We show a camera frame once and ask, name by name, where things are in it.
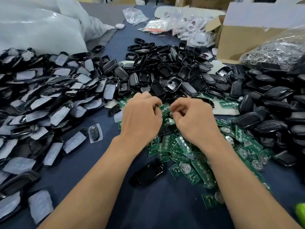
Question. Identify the pile of shells with pads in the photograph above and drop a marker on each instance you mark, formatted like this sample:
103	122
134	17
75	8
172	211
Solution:
43	107

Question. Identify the person's left forearm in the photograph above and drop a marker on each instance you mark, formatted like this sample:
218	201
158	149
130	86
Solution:
90	193

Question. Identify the large white plastic bag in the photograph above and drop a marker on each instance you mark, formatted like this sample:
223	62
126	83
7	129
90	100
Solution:
38	26

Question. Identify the pile of assembled black fobs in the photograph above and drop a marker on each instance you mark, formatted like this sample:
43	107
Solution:
271	107

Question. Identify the clear bag with red label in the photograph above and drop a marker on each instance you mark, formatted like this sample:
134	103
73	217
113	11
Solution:
157	26

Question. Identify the yellow-green object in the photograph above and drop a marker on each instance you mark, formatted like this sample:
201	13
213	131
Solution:
300	214

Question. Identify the person's left hand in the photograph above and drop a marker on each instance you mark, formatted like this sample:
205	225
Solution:
140	119

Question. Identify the heap of clear parts bags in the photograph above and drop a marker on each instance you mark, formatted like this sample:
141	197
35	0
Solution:
195	33

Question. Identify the small crumpled clear plastic bag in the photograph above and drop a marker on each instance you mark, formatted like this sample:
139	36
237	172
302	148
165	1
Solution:
135	15

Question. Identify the large open cardboard box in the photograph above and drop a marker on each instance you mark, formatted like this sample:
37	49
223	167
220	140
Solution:
243	40

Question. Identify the person's right forearm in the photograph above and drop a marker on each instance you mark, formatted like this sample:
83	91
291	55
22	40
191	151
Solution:
243	188

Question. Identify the small white object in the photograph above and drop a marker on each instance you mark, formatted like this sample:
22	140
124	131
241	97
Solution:
119	26

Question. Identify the clear bag of metal parts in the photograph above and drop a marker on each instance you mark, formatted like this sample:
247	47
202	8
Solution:
281	52

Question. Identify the person's right hand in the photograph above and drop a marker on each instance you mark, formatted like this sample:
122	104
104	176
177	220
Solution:
195	121

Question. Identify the lone glossy black shell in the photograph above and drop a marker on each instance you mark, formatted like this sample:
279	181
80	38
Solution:
147	173

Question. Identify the pile of black shell halves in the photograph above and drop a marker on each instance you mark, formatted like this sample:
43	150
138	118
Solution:
162	69

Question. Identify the pile of green circuit boards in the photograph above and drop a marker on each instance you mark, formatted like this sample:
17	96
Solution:
188	157

